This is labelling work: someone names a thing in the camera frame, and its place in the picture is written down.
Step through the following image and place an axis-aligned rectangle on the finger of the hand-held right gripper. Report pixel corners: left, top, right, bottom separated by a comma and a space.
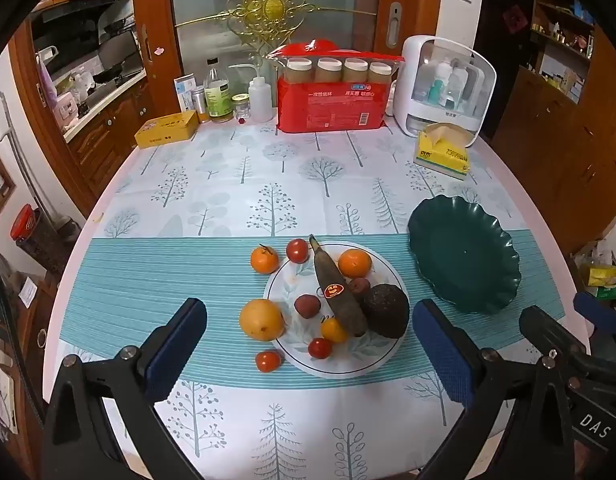
519, 305, 591, 378
573, 291, 616, 335

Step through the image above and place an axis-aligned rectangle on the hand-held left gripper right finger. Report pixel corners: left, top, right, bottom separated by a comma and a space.
412, 298, 575, 480

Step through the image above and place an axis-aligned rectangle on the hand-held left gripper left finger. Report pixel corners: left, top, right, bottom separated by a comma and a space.
42, 297, 209, 480

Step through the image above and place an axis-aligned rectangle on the dark avocado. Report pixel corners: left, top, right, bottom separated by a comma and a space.
359, 283, 410, 340

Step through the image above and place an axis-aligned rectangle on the large orange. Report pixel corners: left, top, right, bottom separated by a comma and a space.
239, 298, 286, 342

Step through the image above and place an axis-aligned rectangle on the dark green scalloped plate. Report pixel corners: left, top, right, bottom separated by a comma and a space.
407, 195, 523, 315

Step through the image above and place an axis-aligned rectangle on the red tomato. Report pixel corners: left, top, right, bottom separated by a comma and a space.
255, 350, 282, 373
286, 238, 309, 264
308, 337, 334, 360

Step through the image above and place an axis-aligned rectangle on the small yellow kumquat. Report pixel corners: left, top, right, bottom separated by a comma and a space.
320, 317, 349, 344

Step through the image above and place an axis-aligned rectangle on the white floral plate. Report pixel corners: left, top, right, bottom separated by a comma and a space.
264, 242, 411, 378

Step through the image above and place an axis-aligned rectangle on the overripe dark banana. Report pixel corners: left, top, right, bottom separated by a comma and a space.
308, 234, 369, 338

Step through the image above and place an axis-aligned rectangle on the tangerine with green stem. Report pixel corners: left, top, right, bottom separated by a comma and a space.
250, 243, 280, 275

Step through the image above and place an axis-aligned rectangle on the yellow plastic package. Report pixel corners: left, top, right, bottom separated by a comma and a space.
583, 262, 616, 288

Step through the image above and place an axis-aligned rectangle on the red lidded container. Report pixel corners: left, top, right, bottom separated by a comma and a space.
9, 204, 64, 273

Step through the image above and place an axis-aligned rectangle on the yellow tissue box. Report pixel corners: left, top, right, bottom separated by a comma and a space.
413, 121, 470, 181

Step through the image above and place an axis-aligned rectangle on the yellow tin box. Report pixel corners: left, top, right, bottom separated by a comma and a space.
134, 111, 200, 150

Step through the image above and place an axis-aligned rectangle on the metal can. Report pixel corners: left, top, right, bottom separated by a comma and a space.
192, 86, 211, 125

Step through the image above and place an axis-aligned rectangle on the blue white carton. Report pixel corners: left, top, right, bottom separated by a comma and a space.
174, 74, 198, 112

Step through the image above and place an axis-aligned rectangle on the glass bottle green label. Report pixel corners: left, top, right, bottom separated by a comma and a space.
204, 56, 234, 124

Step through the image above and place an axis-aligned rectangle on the white squeeze bottle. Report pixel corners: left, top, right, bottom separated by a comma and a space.
228, 62, 274, 123

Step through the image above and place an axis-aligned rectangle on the red paper cup package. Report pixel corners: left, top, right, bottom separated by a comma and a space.
273, 40, 405, 133

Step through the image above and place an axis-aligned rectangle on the black wok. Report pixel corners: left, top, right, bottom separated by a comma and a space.
90, 57, 144, 85

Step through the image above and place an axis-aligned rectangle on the gold door ornament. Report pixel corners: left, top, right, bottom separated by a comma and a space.
174, 0, 376, 68

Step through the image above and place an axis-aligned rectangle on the wooden wall shelf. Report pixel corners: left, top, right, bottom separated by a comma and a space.
528, 0, 601, 106

